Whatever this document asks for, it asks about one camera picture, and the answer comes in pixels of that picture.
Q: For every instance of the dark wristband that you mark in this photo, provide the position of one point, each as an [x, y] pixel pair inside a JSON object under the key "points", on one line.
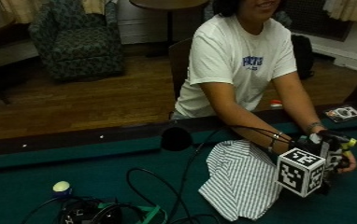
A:
{"points": [[315, 125]]}

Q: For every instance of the white cube with black markers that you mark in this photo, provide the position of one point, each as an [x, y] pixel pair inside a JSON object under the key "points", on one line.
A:
{"points": [[300, 172]]}

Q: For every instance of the small red and white object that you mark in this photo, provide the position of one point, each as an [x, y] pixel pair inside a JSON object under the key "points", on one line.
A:
{"points": [[276, 103]]}

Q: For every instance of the striped white cloth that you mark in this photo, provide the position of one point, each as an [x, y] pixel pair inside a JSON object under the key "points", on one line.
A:
{"points": [[240, 180]]}

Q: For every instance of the the person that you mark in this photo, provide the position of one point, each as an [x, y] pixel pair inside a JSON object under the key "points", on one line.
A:
{"points": [[236, 62]]}

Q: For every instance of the black round knob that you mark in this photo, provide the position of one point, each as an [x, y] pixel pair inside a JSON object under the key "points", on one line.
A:
{"points": [[177, 139]]}

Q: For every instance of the dark grille radiator cover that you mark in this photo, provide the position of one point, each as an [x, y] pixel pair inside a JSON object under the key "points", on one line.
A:
{"points": [[315, 18]]}

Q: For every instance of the beige curtain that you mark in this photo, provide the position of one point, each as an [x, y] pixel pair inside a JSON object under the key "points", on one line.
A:
{"points": [[24, 7], [349, 9]]}

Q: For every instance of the dark wooden chair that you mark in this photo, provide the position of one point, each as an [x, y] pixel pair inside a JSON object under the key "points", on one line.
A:
{"points": [[180, 62]]}

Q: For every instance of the yellow ball on blue base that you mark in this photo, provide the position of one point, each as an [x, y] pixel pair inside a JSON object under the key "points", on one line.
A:
{"points": [[61, 187]]}

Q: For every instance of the green patterned armchair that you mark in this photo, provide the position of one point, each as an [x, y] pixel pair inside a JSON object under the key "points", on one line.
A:
{"points": [[79, 43]]}

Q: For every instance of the round wooden pedestal table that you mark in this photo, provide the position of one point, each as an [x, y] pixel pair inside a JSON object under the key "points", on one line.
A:
{"points": [[169, 4]]}

